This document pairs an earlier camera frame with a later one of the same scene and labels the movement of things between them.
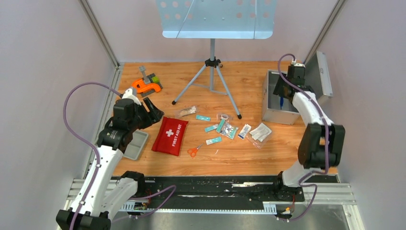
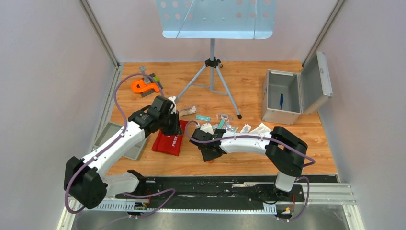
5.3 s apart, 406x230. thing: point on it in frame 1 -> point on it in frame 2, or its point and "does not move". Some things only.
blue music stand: x=216 y=19 does not move
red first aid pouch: x=170 y=136 does not move
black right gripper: x=277 y=90 -> x=207 y=157
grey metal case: x=317 y=76 does not move
